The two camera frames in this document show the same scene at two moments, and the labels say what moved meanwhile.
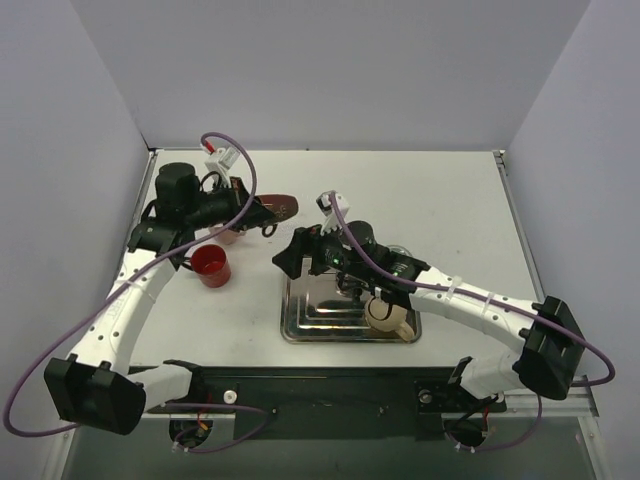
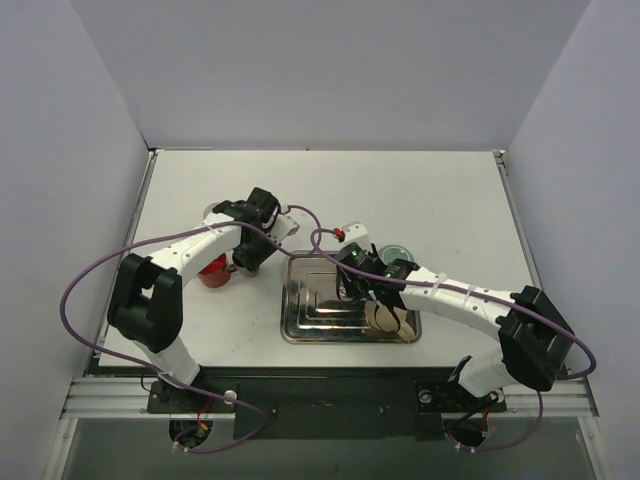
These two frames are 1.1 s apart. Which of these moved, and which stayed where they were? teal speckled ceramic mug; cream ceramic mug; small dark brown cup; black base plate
Moved: small dark brown cup
Stayed: black base plate; cream ceramic mug; teal speckled ceramic mug
